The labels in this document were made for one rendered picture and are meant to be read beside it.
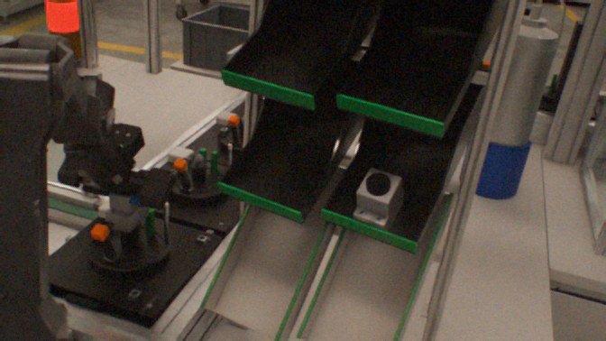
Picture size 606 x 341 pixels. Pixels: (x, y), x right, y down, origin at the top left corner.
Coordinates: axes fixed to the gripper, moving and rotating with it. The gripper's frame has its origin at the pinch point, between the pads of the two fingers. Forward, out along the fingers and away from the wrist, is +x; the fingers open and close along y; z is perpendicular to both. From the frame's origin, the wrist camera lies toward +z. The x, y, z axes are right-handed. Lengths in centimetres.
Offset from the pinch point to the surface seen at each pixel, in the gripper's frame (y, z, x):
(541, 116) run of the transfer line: -74, 84, 81
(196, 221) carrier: -5.4, 3.3, 18.4
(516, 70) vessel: -59, 64, 35
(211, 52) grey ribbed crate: 75, 124, 142
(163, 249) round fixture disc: -5.7, -5.7, 9.1
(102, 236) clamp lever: -0.8, -9.0, -2.6
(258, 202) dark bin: -26.3, -1.1, -13.6
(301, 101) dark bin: -31.2, 7.7, -26.7
